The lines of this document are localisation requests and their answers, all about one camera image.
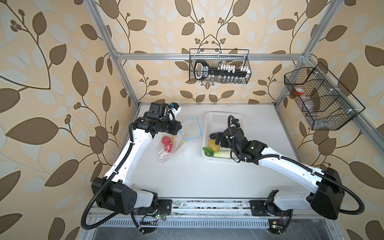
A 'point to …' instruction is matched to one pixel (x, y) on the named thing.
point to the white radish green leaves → (209, 152)
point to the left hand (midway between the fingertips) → (181, 125)
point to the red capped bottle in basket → (299, 91)
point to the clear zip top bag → (191, 129)
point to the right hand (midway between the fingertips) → (223, 137)
